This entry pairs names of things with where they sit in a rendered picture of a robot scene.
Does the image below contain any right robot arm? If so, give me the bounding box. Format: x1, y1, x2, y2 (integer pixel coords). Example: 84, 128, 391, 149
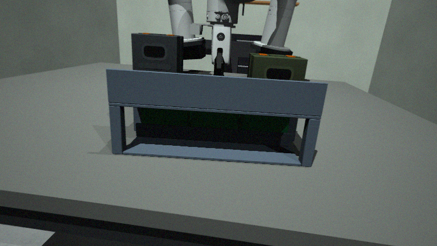
168, 0, 202, 42

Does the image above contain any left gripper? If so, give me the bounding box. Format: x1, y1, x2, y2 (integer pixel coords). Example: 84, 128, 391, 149
211, 24, 236, 76

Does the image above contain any green open bin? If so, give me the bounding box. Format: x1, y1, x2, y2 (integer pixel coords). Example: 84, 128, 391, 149
238, 114, 290, 133
141, 108, 192, 126
192, 111, 238, 129

